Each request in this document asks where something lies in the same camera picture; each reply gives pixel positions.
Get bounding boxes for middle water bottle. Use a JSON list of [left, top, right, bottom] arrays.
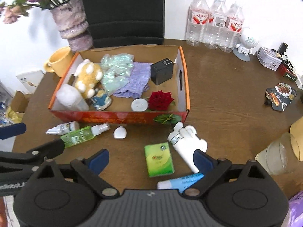
[[204, 0, 227, 49]]

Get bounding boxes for right water bottle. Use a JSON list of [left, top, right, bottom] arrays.
[[219, 3, 244, 53]]

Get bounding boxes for yellow white plush toy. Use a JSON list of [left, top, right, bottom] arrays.
[[74, 59, 103, 100]]

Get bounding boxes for dark snack packet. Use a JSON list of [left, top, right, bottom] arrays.
[[264, 82, 297, 112]]

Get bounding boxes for small brown cardboard box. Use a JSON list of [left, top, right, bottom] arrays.
[[10, 91, 32, 113]]

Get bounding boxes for white small bottle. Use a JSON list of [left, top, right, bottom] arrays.
[[45, 121, 80, 135]]

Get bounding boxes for white robot figurine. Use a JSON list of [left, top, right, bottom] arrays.
[[233, 33, 258, 62]]

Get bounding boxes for white round disc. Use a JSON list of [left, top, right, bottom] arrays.
[[131, 98, 148, 112]]

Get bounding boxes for green tissue pack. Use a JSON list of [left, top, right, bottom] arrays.
[[144, 142, 175, 177]]

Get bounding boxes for yellow mug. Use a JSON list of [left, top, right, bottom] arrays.
[[44, 46, 74, 77]]

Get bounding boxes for white notebook box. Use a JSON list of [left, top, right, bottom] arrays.
[[16, 70, 45, 94]]

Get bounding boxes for green spray bottle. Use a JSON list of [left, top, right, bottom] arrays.
[[60, 123, 110, 148]]

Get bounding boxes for yellow thermos bottle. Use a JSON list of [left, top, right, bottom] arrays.
[[290, 117, 303, 161]]

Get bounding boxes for black paper bag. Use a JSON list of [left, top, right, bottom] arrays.
[[82, 0, 165, 48]]

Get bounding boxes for purple knitted cloth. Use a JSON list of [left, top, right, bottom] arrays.
[[113, 62, 152, 99]]

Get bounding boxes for iridescent plastic bag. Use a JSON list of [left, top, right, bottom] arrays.
[[100, 53, 134, 96]]

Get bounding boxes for grey power adapter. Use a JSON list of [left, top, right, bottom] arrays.
[[151, 58, 174, 86]]

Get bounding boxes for white wet wipes pack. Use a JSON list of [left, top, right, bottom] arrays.
[[56, 84, 89, 111]]

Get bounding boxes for blue labelled tin can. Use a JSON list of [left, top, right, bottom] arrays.
[[89, 89, 112, 111]]

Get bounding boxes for red cardboard box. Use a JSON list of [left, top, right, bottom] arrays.
[[49, 45, 190, 124]]

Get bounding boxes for left water bottle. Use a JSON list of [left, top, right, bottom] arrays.
[[185, 0, 209, 47]]

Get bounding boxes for black charger on cable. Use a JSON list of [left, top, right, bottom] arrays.
[[272, 43, 295, 74]]

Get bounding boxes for purple ceramic vase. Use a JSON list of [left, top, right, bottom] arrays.
[[50, 0, 94, 52]]

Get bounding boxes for plastic cup with drink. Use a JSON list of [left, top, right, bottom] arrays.
[[255, 133, 302, 175]]

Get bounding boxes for white round earbud case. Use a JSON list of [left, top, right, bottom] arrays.
[[113, 126, 127, 139]]

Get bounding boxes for dried pink roses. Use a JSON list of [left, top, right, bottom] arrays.
[[1, 0, 68, 24]]

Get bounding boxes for red rose flower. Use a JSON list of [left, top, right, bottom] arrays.
[[147, 90, 176, 111]]

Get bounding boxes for white handheld fan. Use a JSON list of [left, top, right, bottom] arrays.
[[167, 122, 208, 174]]

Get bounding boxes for water bottle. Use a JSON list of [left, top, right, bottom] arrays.
[[219, 3, 244, 53], [185, 0, 209, 47], [204, 0, 227, 49]]

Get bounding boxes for blue cream tube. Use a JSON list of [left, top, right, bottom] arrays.
[[157, 173, 204, 193]]

